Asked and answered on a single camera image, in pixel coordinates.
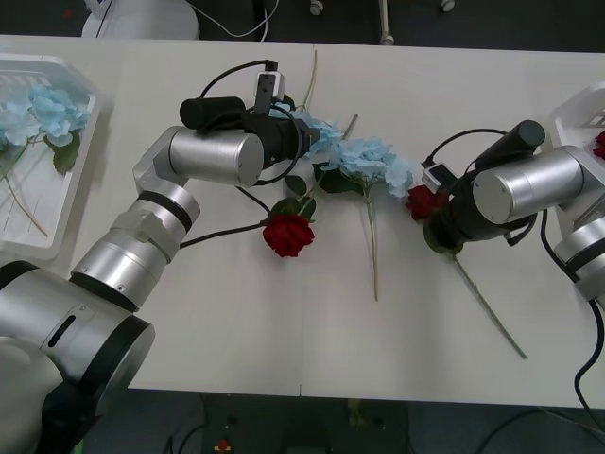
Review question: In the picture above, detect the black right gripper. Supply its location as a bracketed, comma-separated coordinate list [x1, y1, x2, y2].
[423, 183, 479, 254]

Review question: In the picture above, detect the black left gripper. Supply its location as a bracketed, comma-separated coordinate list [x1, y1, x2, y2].
[241, 111, 324, 169]

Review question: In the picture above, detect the pale blue flower green stem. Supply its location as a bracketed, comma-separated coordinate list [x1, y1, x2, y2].
[311, 136, 416, 303]
[0, 96, 50, 237]
[0, 84, 94, 183]
[271, 48, 347, 162]

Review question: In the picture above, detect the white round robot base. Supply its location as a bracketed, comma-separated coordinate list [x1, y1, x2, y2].
[81, 0, 200, 40]

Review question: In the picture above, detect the shallow white plastic box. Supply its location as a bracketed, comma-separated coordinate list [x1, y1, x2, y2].
[0, 53, 115, 262]
[550, 80, 605, 165]

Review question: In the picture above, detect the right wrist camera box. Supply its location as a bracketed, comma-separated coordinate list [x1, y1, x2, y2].
[421, 162, 457, 191]

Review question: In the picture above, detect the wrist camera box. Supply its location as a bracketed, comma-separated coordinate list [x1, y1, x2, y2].
[421, 162, 457, 191]
[253, 69, 288, 114]

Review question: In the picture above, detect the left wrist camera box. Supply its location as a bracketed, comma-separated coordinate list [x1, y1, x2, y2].
[253, 69, 288, 114]

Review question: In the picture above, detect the black right camera cable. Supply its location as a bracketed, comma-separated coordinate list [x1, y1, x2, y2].
[425, 128, 508, 166]

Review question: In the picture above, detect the black camera cable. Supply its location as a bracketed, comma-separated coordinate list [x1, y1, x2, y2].
[425, 128, 508, 166]
[200, 59, 280, 101]

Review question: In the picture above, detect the black left camera cable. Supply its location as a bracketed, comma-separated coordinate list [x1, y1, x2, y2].
[200, 59, 280, 101]

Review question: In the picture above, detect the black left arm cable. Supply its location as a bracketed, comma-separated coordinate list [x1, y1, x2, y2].
[179, 183, 272, 250]

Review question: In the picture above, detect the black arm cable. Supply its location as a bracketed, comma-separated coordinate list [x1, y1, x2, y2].
[179, 183, 272, 250]
[573, 298, 605, 413]

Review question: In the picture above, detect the thin white cable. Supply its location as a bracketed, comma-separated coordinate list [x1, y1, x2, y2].
[188, 0, 272, 39]

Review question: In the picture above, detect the white frame leg with caster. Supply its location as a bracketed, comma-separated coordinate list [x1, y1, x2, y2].
[377, 0, 396, 47]

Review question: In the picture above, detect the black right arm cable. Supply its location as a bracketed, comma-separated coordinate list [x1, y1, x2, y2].
[573, 298, 605, 413]

